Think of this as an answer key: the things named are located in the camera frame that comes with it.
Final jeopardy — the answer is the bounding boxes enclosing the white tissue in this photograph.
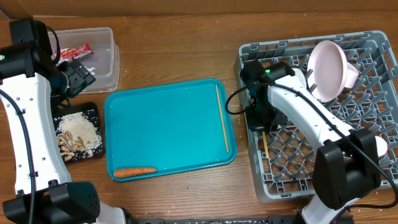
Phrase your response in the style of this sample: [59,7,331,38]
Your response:
[85,67,96,75]

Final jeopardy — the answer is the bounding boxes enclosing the black tray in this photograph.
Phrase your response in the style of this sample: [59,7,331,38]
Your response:
[53,102,105,164]

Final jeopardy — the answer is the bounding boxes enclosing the grey dishwasher rack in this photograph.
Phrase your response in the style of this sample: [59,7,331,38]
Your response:
[234,30,397,203]

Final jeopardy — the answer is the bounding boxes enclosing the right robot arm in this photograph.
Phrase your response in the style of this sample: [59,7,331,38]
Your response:
[239,60,387,223]

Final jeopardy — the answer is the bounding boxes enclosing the orange carrot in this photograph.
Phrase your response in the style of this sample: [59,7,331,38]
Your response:
[114,167,157,179]

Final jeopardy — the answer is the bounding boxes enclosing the clear plastic bin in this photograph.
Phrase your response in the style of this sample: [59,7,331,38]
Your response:
[48,27,119,93]

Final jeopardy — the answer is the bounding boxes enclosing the white cup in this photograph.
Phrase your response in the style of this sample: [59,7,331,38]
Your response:
[375,136,388,157]

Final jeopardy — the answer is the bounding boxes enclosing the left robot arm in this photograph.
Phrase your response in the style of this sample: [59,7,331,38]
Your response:
[1,19,134,223]

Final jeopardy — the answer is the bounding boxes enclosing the pink bowl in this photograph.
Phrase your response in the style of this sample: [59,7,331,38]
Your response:
[345,62,359,89]

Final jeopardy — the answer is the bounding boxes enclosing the peanut shells pile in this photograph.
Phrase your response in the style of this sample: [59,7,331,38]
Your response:
[57,131,93,162]

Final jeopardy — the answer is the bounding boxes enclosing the red snack wrapper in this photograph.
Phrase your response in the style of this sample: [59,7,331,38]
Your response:
[58,44,94,63]

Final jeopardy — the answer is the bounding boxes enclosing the rice pile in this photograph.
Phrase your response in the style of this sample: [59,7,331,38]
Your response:
[57,112,102,150]

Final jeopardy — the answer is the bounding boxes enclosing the teal serving tray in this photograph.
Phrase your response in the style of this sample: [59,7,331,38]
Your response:
[104,78,238,179]

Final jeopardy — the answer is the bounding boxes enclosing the wooden chopstick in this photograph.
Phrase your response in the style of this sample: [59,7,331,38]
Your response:
[262,131,269,159]
[215,85,229,152]

